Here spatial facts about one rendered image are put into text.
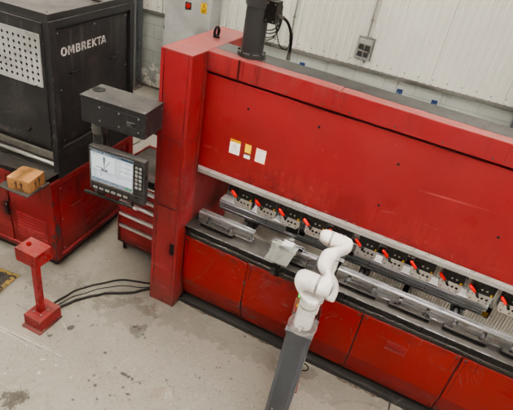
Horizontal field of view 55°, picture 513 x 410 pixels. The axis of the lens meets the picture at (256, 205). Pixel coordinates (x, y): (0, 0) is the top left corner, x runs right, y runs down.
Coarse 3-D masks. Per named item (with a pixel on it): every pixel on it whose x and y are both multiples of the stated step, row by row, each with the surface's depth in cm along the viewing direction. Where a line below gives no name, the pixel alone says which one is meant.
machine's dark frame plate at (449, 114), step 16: (224, 48) 339; (272, 64) 326; (288, 64) 331; (336, 80) 320; (384, 96) 308; (400, 96) 312; (432, 112) 297; (448, 112) 301; (480, 128) 287; (496, 128) 291; (512, 128) 296
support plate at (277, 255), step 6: (294, 246) 379; (270, 252) 368; (276, 252) 369; (282, 252) 370; (288, 252) 372; (294, 252) 373; (264, 258) 363; (270, 258) 363; (276, 258) 364; (282, 258) 365; (288, 258) 366; (282, 264) 359
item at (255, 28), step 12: (252, 0) 308; (264, 0) 308; (276, 0) 312; (252, 12) 313; (264, 12) 313; (276, 12) 310; (252, 24) 317; (264, 24) 318; (288, 24) 316; (252, 36) 321; (264, 36) 324; (240, 48) 335; (252, 48) 325; (288, 60) 339
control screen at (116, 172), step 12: (96, 156) 343; (108, 156) 339; (96, 168) 349; (108, 168) 345; (120, 168) 341; (132, 168) 338; (96, 180) 354; (108, 180) 350; (120, 180) 346; (132, 180) 343; (132, 192) 348
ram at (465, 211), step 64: (256, 128) 343; (320, 128) 322; (384, 128) 307; (256, 192) 368; (320, 192) 344; (384, 192) 323; (448, 192) 304; (512, 192) 288; (448, 256) 324; (512, 256) 305
